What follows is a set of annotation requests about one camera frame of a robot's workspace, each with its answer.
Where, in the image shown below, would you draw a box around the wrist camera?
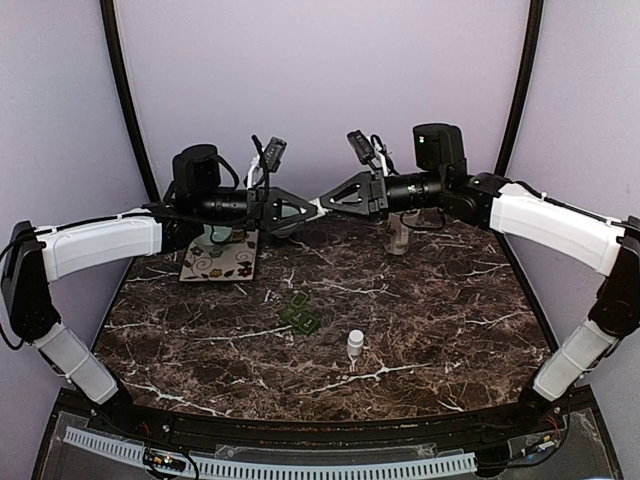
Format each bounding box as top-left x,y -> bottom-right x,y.
346,130 -> 396,176
244,137 -> 288,188

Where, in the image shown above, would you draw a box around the left teal ceramic bowl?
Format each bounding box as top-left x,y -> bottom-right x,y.
202,225 -> 233,245

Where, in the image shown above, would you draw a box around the black frame post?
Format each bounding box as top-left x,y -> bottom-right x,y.
99,0 -> 160,202
494,0 -> 544,176

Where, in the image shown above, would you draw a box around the small green circuit board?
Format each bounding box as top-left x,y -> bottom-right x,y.
142,449 -> 187,473

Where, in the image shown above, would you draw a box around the white slotted cable duct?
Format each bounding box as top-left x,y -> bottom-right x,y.
62,426 -> 477,479

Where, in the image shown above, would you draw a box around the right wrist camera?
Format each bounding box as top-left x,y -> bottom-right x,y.
346,130 -> 396,176

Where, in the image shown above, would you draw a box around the cream coral-print mug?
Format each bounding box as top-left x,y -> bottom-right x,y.
384,210 -> 420,256

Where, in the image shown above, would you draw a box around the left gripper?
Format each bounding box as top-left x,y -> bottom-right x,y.
195,185 -> 317,231

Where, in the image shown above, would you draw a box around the left black frame post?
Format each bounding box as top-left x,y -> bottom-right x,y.
99,0 -> 160,202

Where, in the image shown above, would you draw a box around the square floral ceramic plate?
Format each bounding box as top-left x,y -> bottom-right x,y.
179,230 -> 258,283

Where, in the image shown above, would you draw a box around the black front table rail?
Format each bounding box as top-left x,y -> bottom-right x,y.
60,372 -> 555,449

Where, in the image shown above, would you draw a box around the white pill bottle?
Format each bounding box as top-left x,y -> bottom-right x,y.
347,329 -> 364,357
309,197 -> 331,216

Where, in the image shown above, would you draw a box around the right teal ceramic bowl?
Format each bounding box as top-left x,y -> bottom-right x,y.
271,225 -> 298,239

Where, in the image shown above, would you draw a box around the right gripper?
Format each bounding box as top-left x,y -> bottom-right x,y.
321,166 -> 447,221

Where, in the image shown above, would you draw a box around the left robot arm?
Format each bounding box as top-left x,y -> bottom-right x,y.
1,138 -> 318,436

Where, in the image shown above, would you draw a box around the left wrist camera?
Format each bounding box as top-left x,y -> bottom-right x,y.
244,137 -> 288,188

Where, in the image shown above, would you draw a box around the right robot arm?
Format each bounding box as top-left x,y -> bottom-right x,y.
319,123 -> 639,434

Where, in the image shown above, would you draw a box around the teal ceramic bowl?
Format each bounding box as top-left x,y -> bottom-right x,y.
271,225 -> 298,239
202,225 -> 233,245

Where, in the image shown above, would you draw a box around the right black frame post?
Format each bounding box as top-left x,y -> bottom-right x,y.
494,0 -> 544,176

